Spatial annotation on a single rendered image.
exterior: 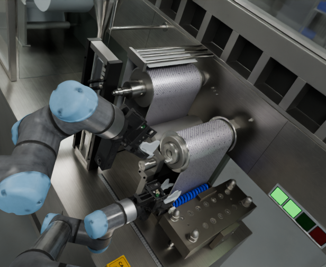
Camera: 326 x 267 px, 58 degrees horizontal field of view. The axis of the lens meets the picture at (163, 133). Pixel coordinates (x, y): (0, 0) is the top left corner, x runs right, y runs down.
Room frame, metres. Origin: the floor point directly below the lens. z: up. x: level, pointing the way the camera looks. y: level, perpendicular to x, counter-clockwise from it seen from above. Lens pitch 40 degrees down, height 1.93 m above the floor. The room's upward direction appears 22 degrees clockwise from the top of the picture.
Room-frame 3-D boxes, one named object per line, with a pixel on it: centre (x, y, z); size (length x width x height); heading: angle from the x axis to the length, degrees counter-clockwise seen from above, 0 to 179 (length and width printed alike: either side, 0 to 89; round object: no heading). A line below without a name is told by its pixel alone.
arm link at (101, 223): (0.49, 0.06, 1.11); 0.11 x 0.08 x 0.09; 142
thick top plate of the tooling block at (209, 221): (0.76, -0.30, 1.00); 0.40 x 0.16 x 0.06; 142
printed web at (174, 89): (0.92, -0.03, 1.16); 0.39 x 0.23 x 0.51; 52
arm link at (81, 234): (0.49, 0.08, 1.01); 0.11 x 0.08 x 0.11; 100
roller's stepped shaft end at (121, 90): (0.83, 0.19, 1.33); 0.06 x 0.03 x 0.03; 142
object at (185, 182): (0.80, -0.18, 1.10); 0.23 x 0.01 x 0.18; 142
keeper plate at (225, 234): (0.71, -0.38, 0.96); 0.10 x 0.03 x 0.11; 142
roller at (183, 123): (0.91, -0.04, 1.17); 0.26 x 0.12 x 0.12; 142
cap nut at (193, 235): (0.60, -0.24, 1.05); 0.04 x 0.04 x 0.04
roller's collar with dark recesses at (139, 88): (0.88, 0.15, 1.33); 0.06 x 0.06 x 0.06; 52
